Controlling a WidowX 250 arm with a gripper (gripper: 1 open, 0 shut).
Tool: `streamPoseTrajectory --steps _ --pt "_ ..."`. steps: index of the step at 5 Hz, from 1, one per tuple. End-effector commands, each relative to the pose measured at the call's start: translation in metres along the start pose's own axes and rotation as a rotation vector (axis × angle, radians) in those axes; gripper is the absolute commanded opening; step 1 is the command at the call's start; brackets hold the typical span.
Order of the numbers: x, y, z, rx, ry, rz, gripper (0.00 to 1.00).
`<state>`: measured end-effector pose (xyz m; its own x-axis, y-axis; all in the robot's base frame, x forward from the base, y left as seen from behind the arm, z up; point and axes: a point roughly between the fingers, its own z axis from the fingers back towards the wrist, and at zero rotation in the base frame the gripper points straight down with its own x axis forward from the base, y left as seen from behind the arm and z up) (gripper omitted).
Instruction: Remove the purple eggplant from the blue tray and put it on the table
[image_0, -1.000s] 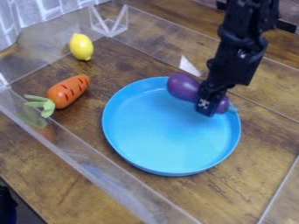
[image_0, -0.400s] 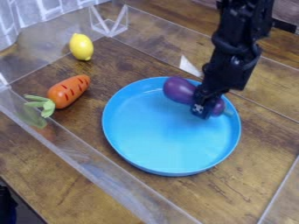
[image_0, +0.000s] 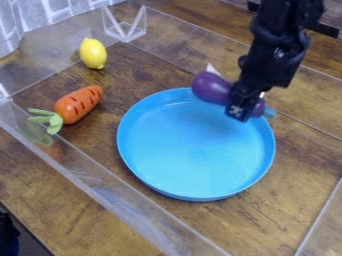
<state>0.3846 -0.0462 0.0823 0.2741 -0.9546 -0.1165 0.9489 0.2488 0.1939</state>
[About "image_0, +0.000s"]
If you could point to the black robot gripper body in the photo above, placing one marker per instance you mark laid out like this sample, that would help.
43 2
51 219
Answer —
273 60

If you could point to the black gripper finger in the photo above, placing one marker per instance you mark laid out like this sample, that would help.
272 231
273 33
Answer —
245 103

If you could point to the purple toy eggplant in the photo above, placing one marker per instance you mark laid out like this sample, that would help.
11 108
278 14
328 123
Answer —
212 89

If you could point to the blue round tray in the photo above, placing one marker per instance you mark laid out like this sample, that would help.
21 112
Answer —
188 151

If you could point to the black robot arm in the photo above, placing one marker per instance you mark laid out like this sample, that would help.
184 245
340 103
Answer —
288 14

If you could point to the yellow toy lemon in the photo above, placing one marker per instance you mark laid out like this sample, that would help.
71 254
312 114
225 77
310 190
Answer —
93 53

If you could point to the orange toy carrot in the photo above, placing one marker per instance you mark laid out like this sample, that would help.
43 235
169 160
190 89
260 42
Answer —
70 108

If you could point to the clear acrylic front barrier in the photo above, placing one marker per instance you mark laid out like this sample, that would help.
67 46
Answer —
170 234

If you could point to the clear acrylic corner bracket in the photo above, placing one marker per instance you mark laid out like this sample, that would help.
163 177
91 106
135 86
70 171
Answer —
123 31

